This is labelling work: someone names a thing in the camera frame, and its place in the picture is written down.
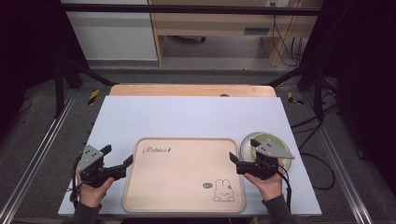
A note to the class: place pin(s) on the person's right hand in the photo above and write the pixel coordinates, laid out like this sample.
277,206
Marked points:
270,186

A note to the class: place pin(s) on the black curtain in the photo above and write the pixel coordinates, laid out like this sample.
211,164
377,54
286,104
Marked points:
358,62
28,43

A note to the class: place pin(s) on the black horizontal frame bar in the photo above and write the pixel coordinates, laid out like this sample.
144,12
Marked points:
186,9

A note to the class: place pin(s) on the beige tray with rabbit print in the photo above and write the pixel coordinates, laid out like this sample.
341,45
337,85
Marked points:
183,177

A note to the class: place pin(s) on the person's left hand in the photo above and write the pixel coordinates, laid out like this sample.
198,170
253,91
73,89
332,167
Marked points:
92,193

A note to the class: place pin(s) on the yellow black tape piece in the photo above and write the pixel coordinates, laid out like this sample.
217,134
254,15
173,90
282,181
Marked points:
293,98
93,96

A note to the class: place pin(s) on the white cabinet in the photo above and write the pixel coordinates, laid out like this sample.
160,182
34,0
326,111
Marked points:
112,34

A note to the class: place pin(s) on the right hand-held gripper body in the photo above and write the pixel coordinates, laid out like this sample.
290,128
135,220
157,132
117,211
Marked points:
266,161

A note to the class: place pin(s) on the white table cover sheet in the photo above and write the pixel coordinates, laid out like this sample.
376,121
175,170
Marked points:
186,118

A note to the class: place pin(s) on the black metal stand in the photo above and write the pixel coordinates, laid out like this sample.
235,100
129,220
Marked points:
59,90
317,90

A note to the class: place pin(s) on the aluminium floor rail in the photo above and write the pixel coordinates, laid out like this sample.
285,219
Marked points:
341,168
37,155

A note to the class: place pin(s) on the green plate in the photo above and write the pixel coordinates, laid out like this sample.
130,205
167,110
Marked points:
249,146

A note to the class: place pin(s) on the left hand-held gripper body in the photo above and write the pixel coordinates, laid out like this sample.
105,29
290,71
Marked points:
90,157

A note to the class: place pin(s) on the wooden desk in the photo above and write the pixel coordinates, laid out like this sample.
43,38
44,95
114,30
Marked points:
233,28

